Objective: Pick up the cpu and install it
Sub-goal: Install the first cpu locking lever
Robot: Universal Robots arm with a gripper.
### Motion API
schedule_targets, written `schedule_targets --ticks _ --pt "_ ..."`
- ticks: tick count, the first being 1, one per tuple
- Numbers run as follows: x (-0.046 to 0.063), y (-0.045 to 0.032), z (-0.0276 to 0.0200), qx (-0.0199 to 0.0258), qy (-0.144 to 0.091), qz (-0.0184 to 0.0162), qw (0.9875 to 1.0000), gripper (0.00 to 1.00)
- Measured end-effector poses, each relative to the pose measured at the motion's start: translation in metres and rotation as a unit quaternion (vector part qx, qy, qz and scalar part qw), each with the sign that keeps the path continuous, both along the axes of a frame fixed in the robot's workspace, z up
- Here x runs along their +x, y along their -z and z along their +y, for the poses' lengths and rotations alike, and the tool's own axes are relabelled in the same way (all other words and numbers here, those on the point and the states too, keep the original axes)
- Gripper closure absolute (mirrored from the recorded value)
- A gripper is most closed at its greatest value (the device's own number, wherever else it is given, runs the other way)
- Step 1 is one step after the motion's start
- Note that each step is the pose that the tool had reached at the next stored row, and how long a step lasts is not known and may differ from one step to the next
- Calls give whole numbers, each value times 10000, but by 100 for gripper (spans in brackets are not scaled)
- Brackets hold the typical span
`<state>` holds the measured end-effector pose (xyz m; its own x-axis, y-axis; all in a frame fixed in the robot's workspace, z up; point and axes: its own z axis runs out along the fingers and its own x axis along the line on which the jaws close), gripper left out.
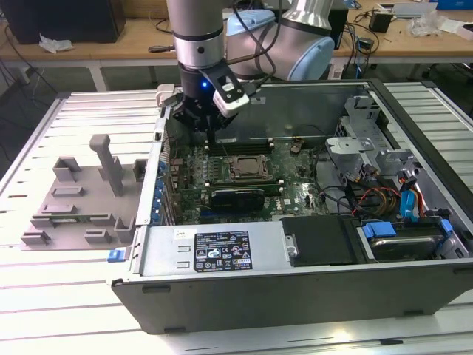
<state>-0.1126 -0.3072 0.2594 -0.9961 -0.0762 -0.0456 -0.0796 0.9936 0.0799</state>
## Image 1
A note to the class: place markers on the black power connector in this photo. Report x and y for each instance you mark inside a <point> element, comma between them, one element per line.
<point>370,172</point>

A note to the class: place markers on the white handwritten sticker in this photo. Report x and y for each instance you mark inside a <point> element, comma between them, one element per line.
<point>184,234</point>

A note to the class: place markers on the small black cube box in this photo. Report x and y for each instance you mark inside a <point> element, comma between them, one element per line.
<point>380,21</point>

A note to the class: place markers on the blue flat box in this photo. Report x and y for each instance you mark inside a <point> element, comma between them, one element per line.
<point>456,3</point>

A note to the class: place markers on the blue disk carrier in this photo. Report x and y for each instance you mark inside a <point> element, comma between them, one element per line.
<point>378,230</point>

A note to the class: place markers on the green motherboard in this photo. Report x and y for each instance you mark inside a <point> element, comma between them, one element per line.
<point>295,192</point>

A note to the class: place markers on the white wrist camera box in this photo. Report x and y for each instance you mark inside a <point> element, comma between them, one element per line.
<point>231,105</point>

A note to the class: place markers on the white case wall sticker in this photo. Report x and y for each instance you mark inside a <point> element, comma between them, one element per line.
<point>258,100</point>

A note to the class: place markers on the silver hard disk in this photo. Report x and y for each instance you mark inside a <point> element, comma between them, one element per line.
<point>403,247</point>

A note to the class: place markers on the black graphics card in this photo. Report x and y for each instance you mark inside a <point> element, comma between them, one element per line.
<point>238,201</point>

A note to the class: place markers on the black computer tower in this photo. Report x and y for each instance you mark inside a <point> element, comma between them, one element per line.
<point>74,18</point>

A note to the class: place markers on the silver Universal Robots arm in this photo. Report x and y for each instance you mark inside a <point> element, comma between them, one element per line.
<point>196,22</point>

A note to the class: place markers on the black power supply label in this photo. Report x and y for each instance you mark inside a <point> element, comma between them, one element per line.
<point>221,251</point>

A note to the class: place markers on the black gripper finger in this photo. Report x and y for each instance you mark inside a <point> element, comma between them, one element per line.
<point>184,114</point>
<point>225,121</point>

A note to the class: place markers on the silver power supply unit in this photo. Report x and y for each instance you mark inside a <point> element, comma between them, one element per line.
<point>166,255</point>

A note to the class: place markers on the thin metal locking lever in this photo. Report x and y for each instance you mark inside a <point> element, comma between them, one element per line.
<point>229,168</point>
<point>267,166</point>

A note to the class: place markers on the black open PC case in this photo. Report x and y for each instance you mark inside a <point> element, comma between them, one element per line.
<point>258,303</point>

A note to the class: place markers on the coin battery holder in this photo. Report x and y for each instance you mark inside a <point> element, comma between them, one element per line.
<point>296,147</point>

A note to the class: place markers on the wooden desk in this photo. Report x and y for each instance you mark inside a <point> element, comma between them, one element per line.
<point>111,50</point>

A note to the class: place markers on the clear plastic bags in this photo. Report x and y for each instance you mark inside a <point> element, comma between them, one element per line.
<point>425,24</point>

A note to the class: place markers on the grey plastic parts rack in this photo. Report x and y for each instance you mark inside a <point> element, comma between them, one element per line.
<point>92,207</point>

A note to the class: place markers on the silver metal drive cage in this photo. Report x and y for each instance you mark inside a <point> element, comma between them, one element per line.
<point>351,146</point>

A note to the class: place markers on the blue case latch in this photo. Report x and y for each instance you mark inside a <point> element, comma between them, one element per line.
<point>115,256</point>

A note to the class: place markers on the installed green RAM stick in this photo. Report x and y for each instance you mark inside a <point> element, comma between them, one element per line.
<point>244,183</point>

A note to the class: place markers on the blue expansion slot clip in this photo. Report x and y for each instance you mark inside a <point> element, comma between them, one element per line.
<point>158,199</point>
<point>155,214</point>
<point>162,168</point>
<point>160,183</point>

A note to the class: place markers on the crumpled white paper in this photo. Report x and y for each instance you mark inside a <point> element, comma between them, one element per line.
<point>55,43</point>

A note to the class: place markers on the CPU socket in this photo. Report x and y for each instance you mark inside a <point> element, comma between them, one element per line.
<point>247,180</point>

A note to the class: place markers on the tall black box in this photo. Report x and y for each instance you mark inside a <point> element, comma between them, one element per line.
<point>341,22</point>

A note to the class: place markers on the black RAM slot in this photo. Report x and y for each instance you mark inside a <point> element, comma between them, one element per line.
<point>244,149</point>
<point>244,142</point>

